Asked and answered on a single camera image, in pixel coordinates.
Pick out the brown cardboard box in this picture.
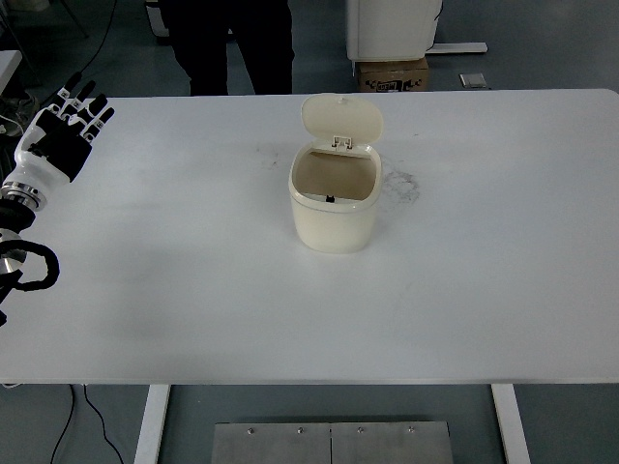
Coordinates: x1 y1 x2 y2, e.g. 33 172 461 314
355 56 430 93

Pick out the cream lidded trash bin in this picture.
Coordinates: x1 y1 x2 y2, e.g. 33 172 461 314
288 94 385 255

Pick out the white furniture leg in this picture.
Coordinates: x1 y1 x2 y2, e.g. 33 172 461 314
144 0 170 38

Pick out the person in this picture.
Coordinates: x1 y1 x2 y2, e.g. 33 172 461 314
163 0 295 97

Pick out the small white side table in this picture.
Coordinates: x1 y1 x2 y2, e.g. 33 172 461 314
0 47 23 94

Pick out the grey floor socket plate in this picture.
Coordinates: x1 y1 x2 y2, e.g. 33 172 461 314
457 72 492 91

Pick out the white appliance housing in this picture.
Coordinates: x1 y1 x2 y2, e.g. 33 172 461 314
345 0 444 63

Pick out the white floor base bar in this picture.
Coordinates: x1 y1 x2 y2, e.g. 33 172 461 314
425 42 488 55

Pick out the person's shoe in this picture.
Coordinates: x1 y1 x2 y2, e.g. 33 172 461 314
0 93 41 138

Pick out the grey metal plate with screws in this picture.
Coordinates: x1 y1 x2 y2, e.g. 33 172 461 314
210 421 455 464

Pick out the white table leg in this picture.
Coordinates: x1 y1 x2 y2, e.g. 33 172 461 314
133 385 172 464
491 385 532 464

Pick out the black floor cable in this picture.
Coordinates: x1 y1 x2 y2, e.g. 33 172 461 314
49 385 77 464
82 385 125 464

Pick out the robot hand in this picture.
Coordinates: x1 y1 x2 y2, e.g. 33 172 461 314
12 72 117 189

